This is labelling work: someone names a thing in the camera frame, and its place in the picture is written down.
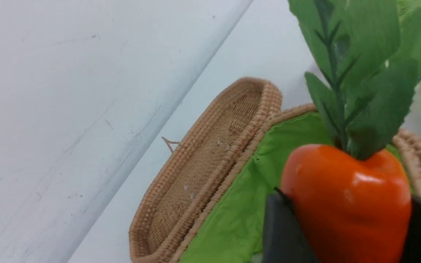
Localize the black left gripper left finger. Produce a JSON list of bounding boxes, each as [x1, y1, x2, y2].
[[262, 187, 318, 263]]

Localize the orange carrot with green leaves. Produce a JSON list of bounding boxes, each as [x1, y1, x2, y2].
[[280, 0, 421, 263]]

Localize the woven wicker basket green lining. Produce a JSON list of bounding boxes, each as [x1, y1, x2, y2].
[[171, 103, 330, 263]]

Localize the woven wicker basket lid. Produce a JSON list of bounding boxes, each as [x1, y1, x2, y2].
[[129, 77, 282, 263]]

